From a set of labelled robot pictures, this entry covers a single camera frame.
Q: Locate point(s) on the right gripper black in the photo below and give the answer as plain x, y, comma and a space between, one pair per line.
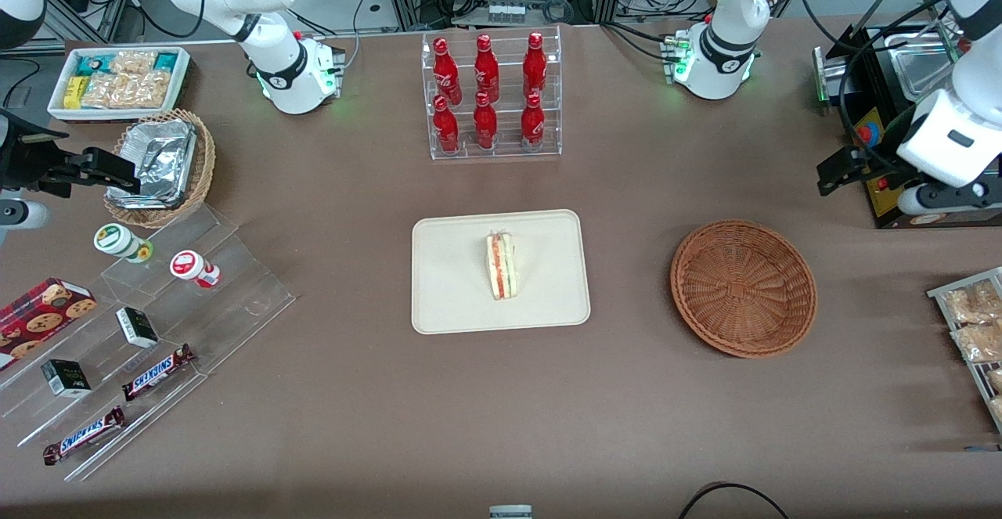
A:
30, 160

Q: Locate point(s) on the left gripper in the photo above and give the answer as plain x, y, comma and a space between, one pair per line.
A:
866, 160

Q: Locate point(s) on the triangle sandwich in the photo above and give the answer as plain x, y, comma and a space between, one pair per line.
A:
502, 267

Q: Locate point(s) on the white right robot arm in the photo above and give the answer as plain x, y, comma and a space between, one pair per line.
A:
274, 73

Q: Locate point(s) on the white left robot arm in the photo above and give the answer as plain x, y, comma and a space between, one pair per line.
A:
728, 2

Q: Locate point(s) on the light tan wicker basket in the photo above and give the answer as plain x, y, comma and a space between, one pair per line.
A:
200, 178

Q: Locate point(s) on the tray of packaged crackers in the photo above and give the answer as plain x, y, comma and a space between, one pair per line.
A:
939, 293

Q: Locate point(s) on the brown round wicker basket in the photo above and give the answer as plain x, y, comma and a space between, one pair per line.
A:
744, 288

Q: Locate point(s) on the beige plastic tray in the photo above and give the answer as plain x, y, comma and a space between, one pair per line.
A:
454, 284

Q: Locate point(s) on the black food warmer cabinet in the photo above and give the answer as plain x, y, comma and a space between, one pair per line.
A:
888, 204

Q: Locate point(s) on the green-lidded white cup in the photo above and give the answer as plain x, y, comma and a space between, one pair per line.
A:
117, 240

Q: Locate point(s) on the white rectangular snack bin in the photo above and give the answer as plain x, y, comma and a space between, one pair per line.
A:
59, 108

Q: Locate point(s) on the aluminium foil container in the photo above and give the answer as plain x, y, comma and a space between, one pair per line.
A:
160, 163

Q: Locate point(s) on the yellow snack packet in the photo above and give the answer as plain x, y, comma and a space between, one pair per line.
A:
74, 91

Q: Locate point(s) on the clear rice snack bag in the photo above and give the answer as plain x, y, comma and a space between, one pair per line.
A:
133, 62
125, 91

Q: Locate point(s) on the teal snack packet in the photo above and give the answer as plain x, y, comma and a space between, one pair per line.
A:
165, 61
90, 65

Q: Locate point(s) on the stainless steel pan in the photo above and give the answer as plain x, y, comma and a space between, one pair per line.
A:
924, 73

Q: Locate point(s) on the red-lidded white cup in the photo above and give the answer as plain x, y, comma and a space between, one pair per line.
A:
190, 266

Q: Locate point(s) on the red cookie box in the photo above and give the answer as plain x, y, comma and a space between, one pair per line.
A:
39, 319

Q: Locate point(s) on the small black box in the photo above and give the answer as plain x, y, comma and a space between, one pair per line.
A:
137, 327
66, 378

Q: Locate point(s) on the clear bag of crackers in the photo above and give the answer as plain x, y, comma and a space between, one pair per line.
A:
996, 380
978, 343
971, 301
997, 409

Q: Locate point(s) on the clear acrylic stepped display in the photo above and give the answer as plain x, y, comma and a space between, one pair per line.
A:
235, 300

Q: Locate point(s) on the Snickers chocolate bar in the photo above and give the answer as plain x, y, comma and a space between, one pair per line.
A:
156, 373
82, 435

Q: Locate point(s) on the red cola bottle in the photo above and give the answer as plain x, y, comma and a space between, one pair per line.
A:
445, 69
446, 127
486, 65
485, 124
535, 61
532, 121

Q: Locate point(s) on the clear acrylic bottle rack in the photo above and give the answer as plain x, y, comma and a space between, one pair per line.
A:
505, 147

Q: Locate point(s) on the white power strip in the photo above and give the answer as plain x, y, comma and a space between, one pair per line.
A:
507, 12

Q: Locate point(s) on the small grey device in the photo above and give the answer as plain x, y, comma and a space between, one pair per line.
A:
510, 512

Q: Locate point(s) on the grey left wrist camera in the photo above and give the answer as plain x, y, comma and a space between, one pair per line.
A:
912, 200

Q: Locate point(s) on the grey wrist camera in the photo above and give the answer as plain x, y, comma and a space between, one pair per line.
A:
16, 215
912, 200

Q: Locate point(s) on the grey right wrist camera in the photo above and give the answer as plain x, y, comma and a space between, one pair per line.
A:
16, 215

